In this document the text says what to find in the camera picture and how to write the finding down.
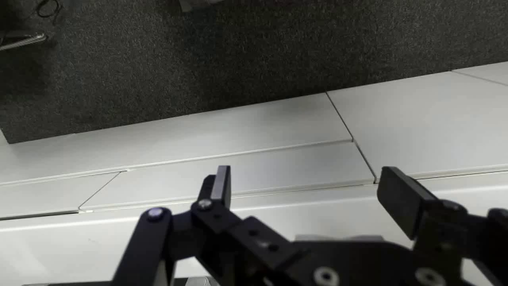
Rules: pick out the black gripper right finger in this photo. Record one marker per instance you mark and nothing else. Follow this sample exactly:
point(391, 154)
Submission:
point(402, 199)

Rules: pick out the white base cabinet unit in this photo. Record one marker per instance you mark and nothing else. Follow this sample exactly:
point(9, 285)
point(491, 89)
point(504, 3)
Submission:
point(212, 132)

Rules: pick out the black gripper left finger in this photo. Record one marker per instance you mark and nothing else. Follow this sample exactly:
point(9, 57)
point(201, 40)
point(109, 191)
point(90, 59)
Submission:
point(223, 185)

